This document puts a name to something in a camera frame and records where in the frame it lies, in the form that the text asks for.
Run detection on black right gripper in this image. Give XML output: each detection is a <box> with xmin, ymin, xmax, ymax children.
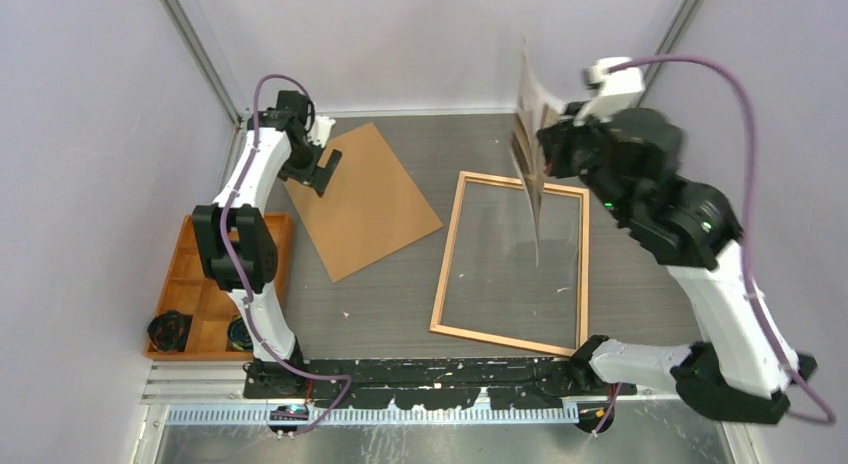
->
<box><xmin>529</xmin><ymin>98</ymin><xmax>619</xmax><ymax>216</ymax></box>

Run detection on brown backing board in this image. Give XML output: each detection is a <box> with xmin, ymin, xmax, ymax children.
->
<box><xmin>285</xmin><ymin>123</ymin><xmax>443</xmax><ymax>283</ymax></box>

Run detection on plant photo print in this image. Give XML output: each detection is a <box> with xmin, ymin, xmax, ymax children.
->
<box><xmin>510</xmin><ymin>44</ymin><xmax>566</xmax><ymax>266</ymax></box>

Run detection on orange wooden picture frame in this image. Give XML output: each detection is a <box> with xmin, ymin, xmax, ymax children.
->
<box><xmin>429</xmin><ymin>171</ymin><xmax>592</xmax><ymax>358</ymax></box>

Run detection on clear acrylic sheet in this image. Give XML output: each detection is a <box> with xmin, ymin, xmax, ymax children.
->
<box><xmin>440</xmin><ymin>181</ymin><xmax>584</xmax><ymax>350</ymax></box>

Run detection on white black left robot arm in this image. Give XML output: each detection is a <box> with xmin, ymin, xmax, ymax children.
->
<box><xmin>191</xmin><ymin>90</ymin><xmax>342</xmax><ymax>398</ymax></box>

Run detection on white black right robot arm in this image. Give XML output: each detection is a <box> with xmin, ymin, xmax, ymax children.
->
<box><xmin>536</xmin><ymin>108</ymin><xmax>817</xmax><ymax>425</ymax></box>

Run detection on dark striped tape roll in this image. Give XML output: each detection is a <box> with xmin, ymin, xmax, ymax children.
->
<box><xmin>226</xmin><ymin>315</ymin><xmax>253</xmax><ymax>352</ymax></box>

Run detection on orange compartment tray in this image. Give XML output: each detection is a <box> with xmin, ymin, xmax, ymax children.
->
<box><xmin>144</xmin><ymin>216</ymin><xmax>252</xmax><ymax>361</ymax></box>

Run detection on black tape roll lower left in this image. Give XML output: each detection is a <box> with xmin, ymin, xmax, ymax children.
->
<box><xmin>146</xmin><ymin>310</ymin><xmax>192</xmax><ymax>353</ymax></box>

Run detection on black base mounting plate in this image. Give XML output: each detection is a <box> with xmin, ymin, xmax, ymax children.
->
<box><xmin>243</xmin><ymin>357</ymin><xmax>611</xmax><ymax>410</ymax></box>

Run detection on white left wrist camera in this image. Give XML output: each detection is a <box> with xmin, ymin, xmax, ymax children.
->
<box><xmin>309</xmin><ymin>115</ymin><xmax>336</xmax><ymax>148</ymax></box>

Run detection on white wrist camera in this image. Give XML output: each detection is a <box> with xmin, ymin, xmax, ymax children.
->
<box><xmin>309</xmin><ymin>115</ymin><xmax>336</xmax><ymax>148</ymax></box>
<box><xmin>575</xmin><ymin>57</ymin><xmax>645</xmax><ymax>126</ymax></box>

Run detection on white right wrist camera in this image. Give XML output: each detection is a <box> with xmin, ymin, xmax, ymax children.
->
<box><xmin>575</xmin><ymin>57</ymin><xmax>645</xmax><ymax>126</ymax></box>

